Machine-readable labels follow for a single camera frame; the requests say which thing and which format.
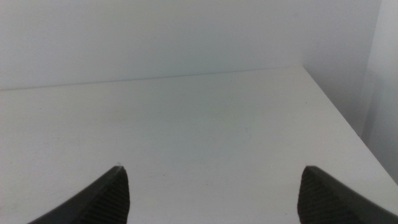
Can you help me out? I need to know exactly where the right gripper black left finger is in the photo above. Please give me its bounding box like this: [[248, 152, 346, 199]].
[[27, 165, 131, 224]]

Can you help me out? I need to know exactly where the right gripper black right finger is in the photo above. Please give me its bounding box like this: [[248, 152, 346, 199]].
[[297, 165, 398, 224]]

